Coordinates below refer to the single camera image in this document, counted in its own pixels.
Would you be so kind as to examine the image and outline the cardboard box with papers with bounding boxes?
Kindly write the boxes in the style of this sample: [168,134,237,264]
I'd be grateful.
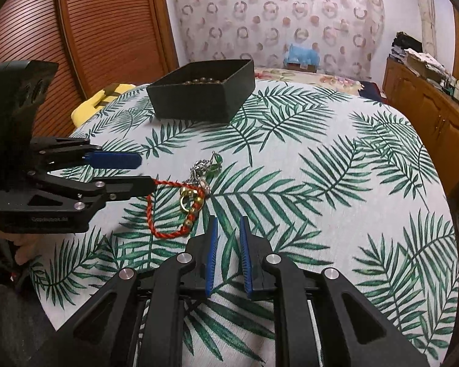
[405,48,450,82]

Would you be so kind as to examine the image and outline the yellow plush toy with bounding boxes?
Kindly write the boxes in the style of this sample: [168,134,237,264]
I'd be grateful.
[71,83,137,127]

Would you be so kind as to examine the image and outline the leaf print tablecloth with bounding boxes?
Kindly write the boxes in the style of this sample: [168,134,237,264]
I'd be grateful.
[28,78,459,367]

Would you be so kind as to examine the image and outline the person's dark clothing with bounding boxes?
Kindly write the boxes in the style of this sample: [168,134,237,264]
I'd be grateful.
[0,264,59,367]

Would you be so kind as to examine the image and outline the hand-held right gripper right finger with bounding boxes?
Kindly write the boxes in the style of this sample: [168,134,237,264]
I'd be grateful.
[239,216,431,367]

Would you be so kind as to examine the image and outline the ring pattern curtain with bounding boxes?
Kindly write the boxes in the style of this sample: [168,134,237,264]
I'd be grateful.
[170,0,385,82]

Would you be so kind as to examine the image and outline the blue plush toy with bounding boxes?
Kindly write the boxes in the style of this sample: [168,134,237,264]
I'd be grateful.
[284,43,321,65]

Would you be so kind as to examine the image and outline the brown wooden bead bracelet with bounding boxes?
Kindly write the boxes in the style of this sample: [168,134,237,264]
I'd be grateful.
[176,77,229,85]

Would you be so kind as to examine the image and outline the black square box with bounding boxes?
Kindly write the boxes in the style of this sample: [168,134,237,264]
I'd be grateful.
[146,59,256,123]

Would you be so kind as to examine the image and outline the red cord bracelet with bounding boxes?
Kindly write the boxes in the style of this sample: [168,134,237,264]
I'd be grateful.
[147,178,209,240]

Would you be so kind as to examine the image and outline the wooden louvered wardrobe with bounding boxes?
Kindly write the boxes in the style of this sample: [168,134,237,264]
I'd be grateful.
[0,0,179,140]

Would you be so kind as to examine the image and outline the silver chain necklace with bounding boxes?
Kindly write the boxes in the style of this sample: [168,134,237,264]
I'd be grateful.
[188,152,225,194]

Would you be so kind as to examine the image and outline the floral bed blanket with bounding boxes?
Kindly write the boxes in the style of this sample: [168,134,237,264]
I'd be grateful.
[254,67,368,89]

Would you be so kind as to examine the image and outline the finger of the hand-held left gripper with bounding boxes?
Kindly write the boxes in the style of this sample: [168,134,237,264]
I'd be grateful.
[30,136,143,169]
[28,171,156,215]

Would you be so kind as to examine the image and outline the white tied curtain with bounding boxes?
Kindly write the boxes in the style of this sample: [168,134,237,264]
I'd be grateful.
[403,0,439,53]

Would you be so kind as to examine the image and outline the person's left hand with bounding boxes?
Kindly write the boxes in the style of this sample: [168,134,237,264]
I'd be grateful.
[8,232,44,267]

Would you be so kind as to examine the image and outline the wooden sideboard cabinet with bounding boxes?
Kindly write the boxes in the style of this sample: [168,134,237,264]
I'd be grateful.
[382,57,459,196]

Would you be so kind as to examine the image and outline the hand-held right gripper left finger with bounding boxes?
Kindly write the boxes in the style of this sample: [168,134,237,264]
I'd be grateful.
[54,215,219,367]

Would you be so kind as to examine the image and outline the navy bed sheet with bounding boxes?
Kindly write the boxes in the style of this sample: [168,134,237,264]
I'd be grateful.
[357,80,390,104]

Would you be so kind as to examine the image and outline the stack of folded clothes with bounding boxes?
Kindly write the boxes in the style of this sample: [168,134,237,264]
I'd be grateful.
[391,32,424,62]

